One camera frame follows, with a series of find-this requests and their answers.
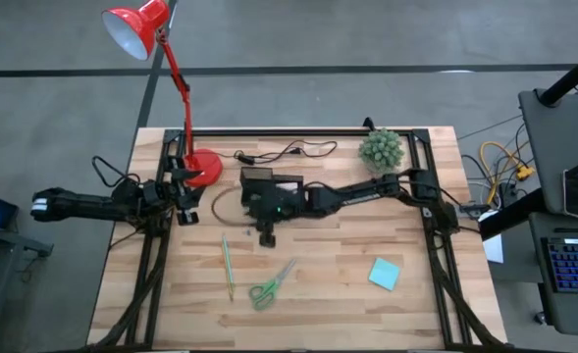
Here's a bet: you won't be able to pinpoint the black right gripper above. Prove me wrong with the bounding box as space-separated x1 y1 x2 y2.
246 188 314 249

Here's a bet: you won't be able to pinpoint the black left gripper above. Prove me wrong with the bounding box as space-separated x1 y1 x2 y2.
163 168 205 227

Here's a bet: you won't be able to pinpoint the green handled scissors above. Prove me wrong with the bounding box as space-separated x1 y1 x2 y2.
247 258 297 312

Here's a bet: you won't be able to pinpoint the teal pencil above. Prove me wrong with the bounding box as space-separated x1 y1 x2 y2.
221 233 236 302

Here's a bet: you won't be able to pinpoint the green eraser block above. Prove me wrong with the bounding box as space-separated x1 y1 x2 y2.
367 257 401 292

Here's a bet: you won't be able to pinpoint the red desk lamp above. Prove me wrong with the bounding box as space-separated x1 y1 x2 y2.
100 0 225 189

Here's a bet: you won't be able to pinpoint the potted green plant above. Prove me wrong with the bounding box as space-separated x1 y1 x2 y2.
357 126 406 176

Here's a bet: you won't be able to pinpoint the white paper sheet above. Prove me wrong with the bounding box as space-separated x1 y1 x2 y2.
481 233 505 265

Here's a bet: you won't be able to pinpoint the grey equipment stand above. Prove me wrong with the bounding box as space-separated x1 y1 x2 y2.
517 87 578 220

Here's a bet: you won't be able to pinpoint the laptop with blue-lit keyboard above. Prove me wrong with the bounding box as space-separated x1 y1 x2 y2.
528 211 578 339

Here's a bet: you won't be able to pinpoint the black pole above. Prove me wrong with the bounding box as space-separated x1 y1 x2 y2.
536 43 578 108

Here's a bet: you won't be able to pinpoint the brown cord loop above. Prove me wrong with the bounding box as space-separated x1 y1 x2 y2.
211 184 258 228

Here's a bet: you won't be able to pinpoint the black lamp power cord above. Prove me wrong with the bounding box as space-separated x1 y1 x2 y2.
218 139 339 167

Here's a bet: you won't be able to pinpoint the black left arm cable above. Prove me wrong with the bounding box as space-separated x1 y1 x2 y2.
90 155 142 190

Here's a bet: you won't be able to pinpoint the black table frame rail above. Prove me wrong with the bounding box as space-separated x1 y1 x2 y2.
89 127 508 352

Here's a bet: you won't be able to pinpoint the yellow cable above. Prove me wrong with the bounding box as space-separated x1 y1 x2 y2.
479 140 536 206

